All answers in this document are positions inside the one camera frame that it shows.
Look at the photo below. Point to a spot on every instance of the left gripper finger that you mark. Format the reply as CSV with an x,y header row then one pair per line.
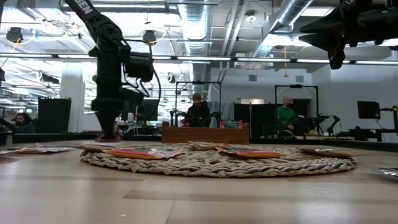
x,y
112,121
102,121

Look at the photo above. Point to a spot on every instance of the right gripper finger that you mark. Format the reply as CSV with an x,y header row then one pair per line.
x,y
323,40
329,25

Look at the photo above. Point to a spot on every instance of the red tea packet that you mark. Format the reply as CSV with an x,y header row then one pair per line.
x,y
231,124

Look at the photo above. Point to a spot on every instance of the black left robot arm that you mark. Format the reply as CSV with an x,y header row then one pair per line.
x,y
99,28

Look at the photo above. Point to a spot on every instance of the black background robot arm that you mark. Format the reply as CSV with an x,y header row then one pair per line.
x,y
334,119

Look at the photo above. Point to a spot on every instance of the white pillar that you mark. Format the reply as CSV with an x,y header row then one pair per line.
x,y
73,93

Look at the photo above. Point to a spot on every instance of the black monitor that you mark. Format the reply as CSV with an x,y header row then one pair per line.
x,y
150,110
368,109

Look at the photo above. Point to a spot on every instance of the black cabinet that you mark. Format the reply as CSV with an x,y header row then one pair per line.
x,y
54,115

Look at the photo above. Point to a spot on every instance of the yellow hanging pendant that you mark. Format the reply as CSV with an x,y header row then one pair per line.
x,y
285,74

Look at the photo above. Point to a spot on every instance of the black ceiling lamp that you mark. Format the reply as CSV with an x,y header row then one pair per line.
x,y
14,35
150,36

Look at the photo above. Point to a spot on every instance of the person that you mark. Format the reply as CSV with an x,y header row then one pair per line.
x,y
286,116
197,113
23,124

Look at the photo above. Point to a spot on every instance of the wooden organizer box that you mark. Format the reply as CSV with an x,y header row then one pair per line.
x,y
202,135

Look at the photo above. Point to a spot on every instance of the black desk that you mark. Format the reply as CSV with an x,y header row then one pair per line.
x,y
373,132

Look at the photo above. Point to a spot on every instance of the round woven placemat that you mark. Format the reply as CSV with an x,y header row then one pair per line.
x,y
217,168

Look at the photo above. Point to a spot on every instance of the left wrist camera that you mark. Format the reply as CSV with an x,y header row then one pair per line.
x,y
140,67

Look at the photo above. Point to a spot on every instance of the black aluminium table frame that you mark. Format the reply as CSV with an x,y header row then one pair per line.
x,y
62,137

